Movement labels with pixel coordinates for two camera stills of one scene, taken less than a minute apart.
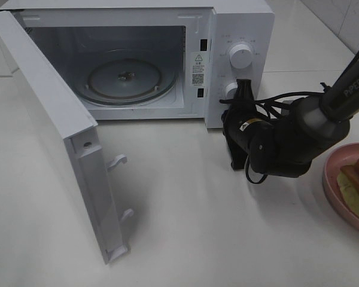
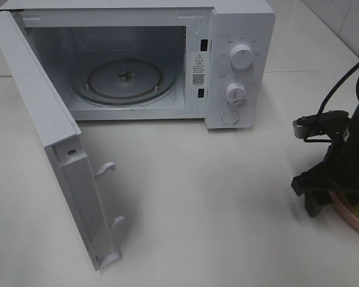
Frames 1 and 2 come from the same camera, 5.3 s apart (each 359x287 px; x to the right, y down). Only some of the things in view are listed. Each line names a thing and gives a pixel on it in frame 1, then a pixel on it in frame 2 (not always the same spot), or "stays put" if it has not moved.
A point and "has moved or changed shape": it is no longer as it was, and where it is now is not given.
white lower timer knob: [230, 91] stays put
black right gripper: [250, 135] → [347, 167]
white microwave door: [78, 127] has moved or changed shape
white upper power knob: [240, 56] stays put
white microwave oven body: [156, 60] stays put
